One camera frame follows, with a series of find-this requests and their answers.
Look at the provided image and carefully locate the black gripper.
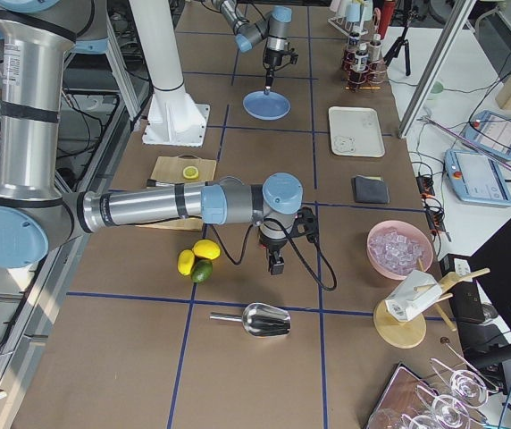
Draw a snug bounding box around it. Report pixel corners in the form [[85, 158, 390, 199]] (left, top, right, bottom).
[[259, 207, 318, 275], [263, 48, 298, 95]]

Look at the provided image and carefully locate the blue ceramic plate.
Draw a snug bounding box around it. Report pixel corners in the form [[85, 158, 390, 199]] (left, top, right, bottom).
[[243, 91, 291, 121]]

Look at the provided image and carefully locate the metal ice scoop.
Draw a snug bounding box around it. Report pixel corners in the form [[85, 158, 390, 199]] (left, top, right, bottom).
[[210, 302, 291, 338]]

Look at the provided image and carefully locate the whole yellow lemon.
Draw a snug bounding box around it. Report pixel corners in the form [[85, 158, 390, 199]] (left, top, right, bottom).
[[192, 239, 222, 260]]

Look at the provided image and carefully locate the green lime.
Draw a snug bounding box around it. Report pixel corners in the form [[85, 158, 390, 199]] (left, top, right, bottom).
[[190, 259, 213, 283]]

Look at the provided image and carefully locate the tea bottle white cap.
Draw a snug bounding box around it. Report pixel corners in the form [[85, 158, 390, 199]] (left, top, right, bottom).
[[347, 31, 361, 71]]

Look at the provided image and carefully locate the cream bear serving tray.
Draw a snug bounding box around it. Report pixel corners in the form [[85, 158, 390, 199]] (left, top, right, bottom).
[[328, 106, 385, 158]]

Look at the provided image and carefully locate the grey folded cloth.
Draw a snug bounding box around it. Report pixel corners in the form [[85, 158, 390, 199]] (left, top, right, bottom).
[[352, 176, 390, 204]]

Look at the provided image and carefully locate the pink bowl of ice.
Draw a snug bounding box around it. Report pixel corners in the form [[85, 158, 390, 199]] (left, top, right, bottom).
[[366, 220, 434, 280]]

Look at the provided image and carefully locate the lemon half slice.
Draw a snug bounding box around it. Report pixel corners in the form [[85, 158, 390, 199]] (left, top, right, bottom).
[[182, 165, 199, 181]]

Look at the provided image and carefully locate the wooden cutting board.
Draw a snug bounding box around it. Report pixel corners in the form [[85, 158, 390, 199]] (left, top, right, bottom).
[[144, 156, 217, 231]]

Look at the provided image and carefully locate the round wooden stand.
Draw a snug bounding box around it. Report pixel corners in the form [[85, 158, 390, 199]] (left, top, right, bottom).
[[373, 268, 490, 349]]

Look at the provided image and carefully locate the white paper carton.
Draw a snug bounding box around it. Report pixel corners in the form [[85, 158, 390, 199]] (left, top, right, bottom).
[[384, 270, 442, 323]]

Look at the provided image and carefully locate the blue teach pendant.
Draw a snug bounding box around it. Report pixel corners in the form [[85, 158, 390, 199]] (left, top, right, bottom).
[[463, 110, 511, 161], [444, 149, 511, 207]]

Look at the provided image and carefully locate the copper wire bottle rack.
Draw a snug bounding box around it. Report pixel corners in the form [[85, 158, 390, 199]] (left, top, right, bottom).
[[341, 43, 387, 91]]

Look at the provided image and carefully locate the black camera tripod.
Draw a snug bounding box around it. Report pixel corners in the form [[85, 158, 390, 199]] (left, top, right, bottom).
[[383, 0, 418, 77]]

